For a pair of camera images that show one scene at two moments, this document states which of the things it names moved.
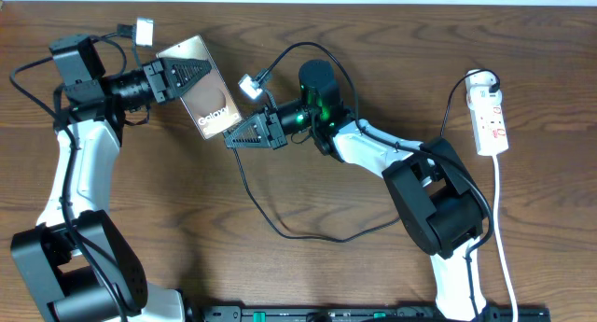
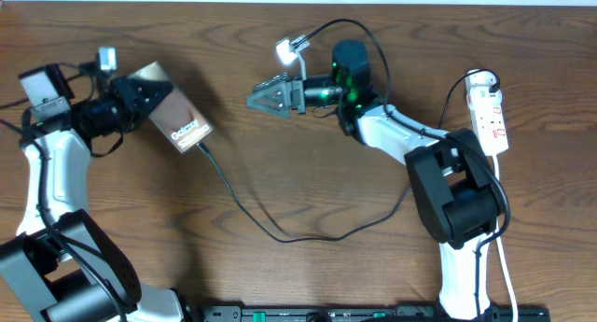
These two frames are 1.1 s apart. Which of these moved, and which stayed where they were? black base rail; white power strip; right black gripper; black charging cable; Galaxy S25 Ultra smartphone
Moved: Galaxy S25 Ultra smartphone; right black gripper; black charging cable
Stayed: black base rail; white power strip
